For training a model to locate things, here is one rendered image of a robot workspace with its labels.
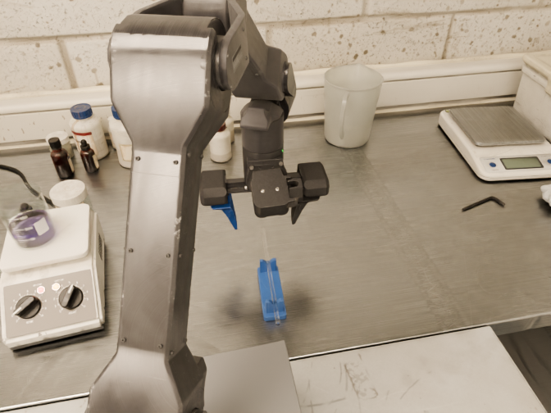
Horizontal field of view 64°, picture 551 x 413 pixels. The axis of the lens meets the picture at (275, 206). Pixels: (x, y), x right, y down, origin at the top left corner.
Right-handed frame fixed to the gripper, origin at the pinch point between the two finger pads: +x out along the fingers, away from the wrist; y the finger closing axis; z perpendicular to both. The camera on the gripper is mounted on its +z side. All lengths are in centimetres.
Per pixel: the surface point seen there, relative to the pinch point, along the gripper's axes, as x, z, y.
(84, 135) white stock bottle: 4.1, -33.1, -34.2
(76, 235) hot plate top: 1.6, 0.4, -28.5
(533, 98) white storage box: 5, -36, 69
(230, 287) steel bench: 10.4, 6.2, -6.3
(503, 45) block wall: -2, -52, 68
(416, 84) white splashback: 4, -46, 44
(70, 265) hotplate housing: 3.4, 4.8, -29.1
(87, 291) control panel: 5.3, 8.3, -26.5
